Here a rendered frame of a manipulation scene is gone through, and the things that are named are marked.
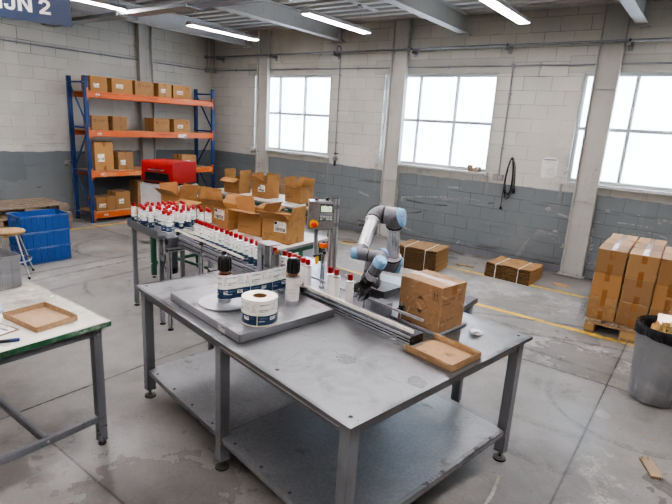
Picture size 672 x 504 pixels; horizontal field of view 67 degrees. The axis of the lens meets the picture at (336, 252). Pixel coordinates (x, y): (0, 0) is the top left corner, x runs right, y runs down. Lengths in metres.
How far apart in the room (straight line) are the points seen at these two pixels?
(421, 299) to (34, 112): 8.48
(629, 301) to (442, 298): 3.29
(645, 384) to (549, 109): 4.66
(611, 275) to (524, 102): 3.41
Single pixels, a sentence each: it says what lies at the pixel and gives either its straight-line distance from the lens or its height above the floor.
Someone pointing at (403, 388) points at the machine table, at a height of 0.83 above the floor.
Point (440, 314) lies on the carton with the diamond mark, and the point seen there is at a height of 0.97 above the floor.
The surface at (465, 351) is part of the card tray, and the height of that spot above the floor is 0.84.
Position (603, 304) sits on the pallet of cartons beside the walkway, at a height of 0.32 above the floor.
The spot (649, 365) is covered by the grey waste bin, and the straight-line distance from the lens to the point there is 4.61.
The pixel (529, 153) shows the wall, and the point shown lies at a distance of 8.25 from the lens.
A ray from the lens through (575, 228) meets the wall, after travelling 8.11.
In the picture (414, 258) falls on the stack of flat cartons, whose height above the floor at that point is 0.16.
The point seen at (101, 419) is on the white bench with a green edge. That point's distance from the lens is 3.47.
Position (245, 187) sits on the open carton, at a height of 0.88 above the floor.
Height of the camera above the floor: 1.97
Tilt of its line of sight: 14 degrees down
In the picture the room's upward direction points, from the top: 3 degrees clockwise
